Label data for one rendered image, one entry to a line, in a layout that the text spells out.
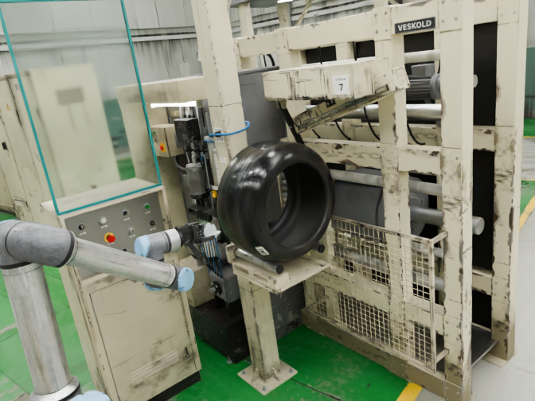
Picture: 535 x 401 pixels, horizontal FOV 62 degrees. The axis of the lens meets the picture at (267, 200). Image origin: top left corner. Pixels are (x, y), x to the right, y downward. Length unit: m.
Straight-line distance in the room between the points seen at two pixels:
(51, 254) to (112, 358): 1.33
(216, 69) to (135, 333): 1.47
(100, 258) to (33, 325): 0.28
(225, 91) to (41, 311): 1.30
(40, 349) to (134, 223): 1.07
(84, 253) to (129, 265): 0.17
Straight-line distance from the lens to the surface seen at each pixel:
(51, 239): 1.41
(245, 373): 2.99
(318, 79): 2.09
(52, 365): 1.64
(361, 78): 1.99
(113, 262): 1.53
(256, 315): 2.64
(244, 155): 2.09
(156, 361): 2.80
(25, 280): 1.54
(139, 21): 13.27
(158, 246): 1.81
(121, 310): 2.57
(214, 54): 2.25
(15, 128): 5.99
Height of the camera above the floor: 1.84
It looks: 17 degrees down
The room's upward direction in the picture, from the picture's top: 8 degrees counter-clockwise
